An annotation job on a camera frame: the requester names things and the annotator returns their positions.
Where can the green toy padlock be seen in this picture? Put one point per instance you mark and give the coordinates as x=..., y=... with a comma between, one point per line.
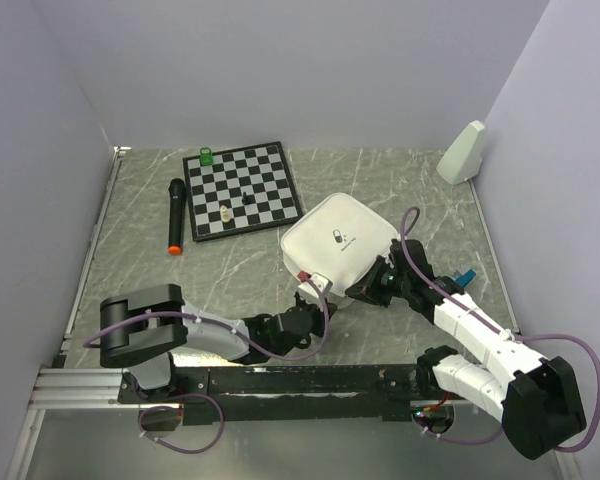
x=206, y=156

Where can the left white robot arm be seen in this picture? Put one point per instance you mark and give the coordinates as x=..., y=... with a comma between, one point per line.
x=139, y=331

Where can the cream chess piece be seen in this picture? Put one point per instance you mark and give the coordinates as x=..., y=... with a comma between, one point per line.
x=225, y=214

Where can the black white chessboard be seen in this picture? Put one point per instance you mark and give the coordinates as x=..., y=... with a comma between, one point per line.
x=260, y=170

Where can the black wireless microphone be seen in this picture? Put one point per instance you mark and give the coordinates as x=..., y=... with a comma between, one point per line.
x=177, y=203

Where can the blue wooden block toy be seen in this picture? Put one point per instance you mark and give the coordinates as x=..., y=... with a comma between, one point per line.
x=463, y=278

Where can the white medicine kit case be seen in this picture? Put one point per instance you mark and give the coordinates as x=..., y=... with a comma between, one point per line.
x=338, y=240

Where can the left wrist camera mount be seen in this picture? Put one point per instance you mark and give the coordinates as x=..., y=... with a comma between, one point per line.
x=313, y=286

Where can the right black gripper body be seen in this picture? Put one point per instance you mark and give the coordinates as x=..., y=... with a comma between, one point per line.
x=390, y=283

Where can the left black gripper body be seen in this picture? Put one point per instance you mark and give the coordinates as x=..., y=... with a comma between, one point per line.
x=319, y=315

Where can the white wedge device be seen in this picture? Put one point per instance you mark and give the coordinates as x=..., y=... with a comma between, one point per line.
x=462, y=160

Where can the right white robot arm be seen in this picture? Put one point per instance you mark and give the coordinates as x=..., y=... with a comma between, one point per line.
x=535, y=399

